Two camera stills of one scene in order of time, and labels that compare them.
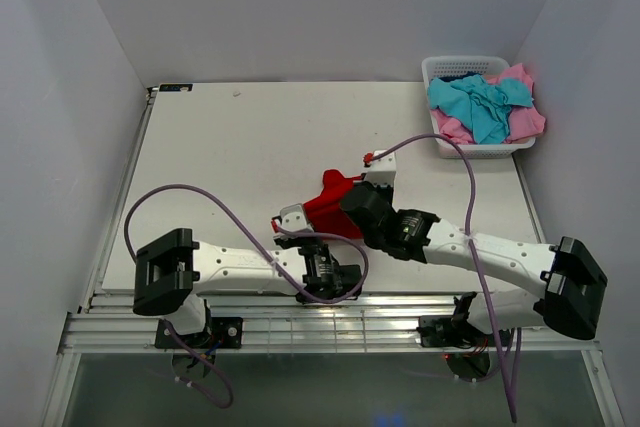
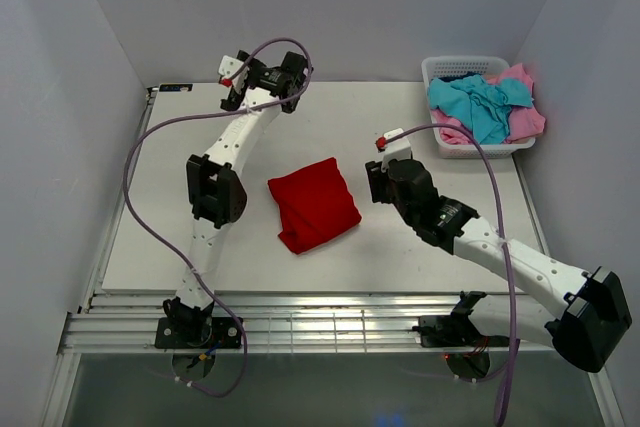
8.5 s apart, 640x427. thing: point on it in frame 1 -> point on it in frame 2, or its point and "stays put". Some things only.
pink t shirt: x=525 y=122 stays put
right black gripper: x=376 y=187 -> x=376 y=181
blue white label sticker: x=176 y=88 stays put
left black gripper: x=304 y=233 -> x=236 y=95
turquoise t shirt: x=483 y=105 stays put
